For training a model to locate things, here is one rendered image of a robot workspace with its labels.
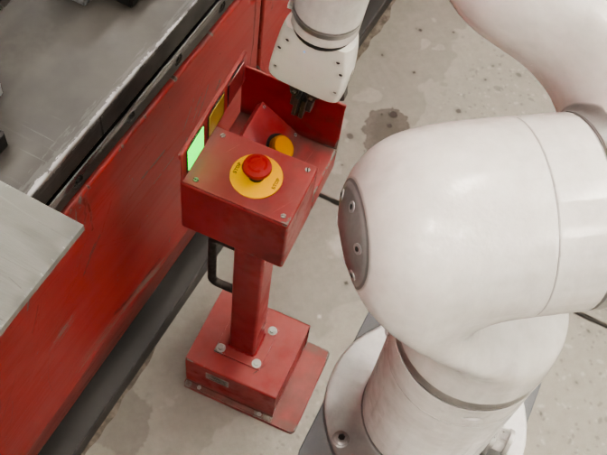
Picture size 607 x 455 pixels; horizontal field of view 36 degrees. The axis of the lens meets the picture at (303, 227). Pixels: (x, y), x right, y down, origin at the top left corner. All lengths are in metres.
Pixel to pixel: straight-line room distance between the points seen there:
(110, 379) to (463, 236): 1.47
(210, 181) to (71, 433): 0.79
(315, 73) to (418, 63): 1.32
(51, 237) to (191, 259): 1.08
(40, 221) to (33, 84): 0.31
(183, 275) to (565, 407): 0.86
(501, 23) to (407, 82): 1.84
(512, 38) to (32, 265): 0.55
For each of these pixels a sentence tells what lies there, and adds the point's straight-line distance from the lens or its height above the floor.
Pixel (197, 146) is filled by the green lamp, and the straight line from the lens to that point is 1.24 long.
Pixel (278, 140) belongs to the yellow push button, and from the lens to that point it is 1.35.
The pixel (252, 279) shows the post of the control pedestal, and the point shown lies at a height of 0.44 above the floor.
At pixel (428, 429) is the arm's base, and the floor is 1.12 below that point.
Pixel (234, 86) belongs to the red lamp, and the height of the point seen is 0.81.
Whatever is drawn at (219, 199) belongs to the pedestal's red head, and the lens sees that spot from 1.24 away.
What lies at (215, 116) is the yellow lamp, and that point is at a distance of 1.27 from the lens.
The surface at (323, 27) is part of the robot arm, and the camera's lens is 1.07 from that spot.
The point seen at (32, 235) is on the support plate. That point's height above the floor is 1.00.
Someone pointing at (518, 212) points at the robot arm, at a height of 1.42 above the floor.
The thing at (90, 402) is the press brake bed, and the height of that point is 0.05.
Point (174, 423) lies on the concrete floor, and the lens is 1.92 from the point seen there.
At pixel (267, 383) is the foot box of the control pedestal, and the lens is 1.82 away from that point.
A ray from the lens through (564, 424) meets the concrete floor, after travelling 2.05.
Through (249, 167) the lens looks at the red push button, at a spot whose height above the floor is 0.81.
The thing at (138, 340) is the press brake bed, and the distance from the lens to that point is 1.94.
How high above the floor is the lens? 1.82
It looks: 59 degrees down
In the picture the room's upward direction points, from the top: 10 degrees clockwise
